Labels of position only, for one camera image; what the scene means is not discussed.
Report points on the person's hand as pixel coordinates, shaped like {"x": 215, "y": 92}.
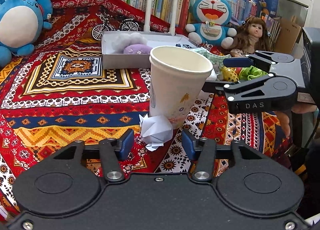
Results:
{"x": 286, "y": 118}

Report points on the purple soft plush pad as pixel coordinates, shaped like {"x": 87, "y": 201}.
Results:
{"x": 137, "y": 49}

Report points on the white paper cup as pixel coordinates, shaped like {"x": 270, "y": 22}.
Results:
{"x": 177, "y": 77}

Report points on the pale green floral cloth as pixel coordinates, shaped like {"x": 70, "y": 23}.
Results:
{"x": 216, "y": 60}

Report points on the miniature metal bicycle model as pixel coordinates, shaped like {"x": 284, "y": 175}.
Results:
{"x": 115, "y": 27}

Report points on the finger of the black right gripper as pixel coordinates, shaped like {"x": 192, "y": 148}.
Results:
{"x": 215, "y": 86}

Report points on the red patterned blanket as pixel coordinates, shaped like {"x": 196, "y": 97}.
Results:
{"x": 61, "y": 93}

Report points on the green fabric scrunchie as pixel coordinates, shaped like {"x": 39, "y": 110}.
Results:
{"x": 250, "y": 73}

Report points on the crumpled white paper ball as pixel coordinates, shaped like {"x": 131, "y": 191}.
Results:
{"x": 155, "y": 131}

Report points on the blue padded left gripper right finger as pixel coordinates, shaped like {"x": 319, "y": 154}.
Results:
{"x": 202, "y": 152}

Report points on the blue patterned fabric scrunchie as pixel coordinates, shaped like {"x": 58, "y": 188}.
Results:
{"x": 186, "y": 46}

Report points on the brown haired doll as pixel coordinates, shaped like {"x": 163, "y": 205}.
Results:
{"x": 252, "y": 35}

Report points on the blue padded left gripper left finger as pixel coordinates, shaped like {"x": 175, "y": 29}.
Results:
{"x": 112, "y": 151}

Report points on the brown cardboard box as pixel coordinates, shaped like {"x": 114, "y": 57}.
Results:
{"x": 289, "y": 35}

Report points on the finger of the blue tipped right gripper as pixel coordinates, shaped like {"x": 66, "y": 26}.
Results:
{"x": 247, "y": 61}

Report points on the white fluffy plush toy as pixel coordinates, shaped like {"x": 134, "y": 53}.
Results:
{"x": 122, "y": 40}

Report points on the Doraemon plush toy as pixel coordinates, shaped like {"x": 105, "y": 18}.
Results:
{"x": 211, "y": 26}

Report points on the white shallow cardboard tray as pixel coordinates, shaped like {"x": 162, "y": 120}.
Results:
{"x": 119, "y": 60}

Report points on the blue round plush toy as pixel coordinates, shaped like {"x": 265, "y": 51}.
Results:
{"x": 21, "y": 24}

